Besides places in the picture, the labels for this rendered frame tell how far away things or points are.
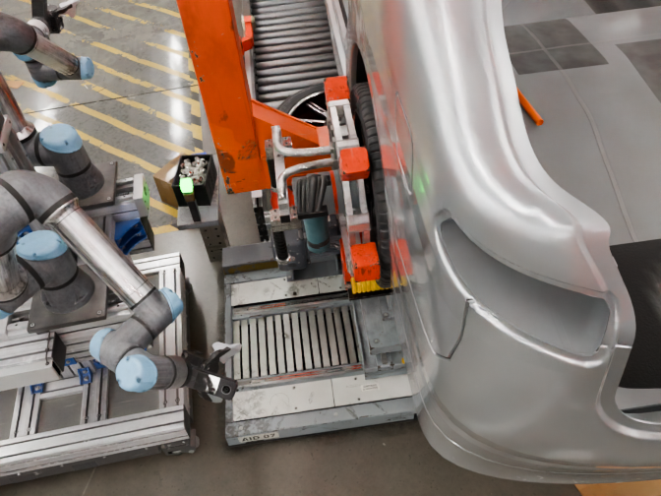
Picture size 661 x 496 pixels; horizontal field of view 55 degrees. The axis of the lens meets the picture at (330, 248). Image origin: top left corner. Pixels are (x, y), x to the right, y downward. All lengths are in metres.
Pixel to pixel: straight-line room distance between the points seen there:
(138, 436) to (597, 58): 2.02
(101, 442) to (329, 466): 0.80
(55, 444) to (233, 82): 1.40
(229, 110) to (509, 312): 1.57
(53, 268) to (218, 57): 0.89
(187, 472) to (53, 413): 0.53
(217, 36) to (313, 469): 1.55
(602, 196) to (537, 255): 1.08
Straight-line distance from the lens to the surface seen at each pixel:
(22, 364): 2.09
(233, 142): 2.46
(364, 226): 1.82
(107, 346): 1.49
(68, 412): 2.58
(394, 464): 2.46
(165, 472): 2.58
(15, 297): 1.84
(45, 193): 1.51
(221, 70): 2.29
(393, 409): 2.46
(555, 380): 1.10
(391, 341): 2.45
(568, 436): 1.24
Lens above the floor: 2.25
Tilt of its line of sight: 47 degrees down
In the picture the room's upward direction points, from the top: 6 degrees counter-clockwise
